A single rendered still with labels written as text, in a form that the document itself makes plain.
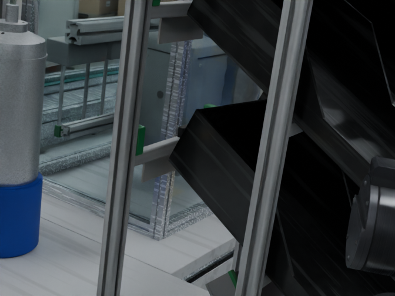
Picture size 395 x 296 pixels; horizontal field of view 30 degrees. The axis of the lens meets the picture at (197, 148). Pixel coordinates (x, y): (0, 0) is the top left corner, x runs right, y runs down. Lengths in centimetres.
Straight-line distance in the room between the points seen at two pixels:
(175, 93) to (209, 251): 36
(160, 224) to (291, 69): 102
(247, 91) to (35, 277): 68
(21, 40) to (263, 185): 81
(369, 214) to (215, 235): 130
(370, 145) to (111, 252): 30
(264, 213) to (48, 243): 96
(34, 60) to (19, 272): 41
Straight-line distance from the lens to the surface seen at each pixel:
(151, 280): 149
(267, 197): 69
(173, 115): 155
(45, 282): 145
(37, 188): 151
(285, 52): 66
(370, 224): 42
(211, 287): 81
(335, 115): 74
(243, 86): 178
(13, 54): 140
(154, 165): 85
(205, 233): 172
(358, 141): 72
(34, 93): 144
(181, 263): 156
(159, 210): 162
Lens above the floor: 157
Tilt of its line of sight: 18 degrees down
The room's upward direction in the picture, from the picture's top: 8 degrees clockwise
